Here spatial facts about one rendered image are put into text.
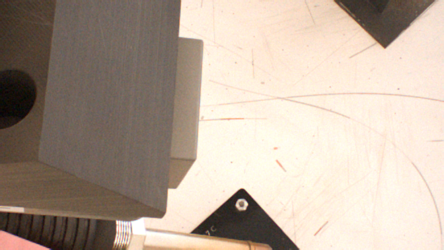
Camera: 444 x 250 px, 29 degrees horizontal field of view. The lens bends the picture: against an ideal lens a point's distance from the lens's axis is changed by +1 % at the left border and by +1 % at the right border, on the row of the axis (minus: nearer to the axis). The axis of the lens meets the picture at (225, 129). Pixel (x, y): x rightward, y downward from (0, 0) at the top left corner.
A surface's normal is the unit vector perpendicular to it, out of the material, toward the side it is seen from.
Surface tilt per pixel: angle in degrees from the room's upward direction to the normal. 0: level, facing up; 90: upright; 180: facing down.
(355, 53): 0
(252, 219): 0
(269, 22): 0
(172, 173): 90
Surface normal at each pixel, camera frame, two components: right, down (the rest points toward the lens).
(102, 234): -0.15, -0.14
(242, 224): 0.04, -0.29
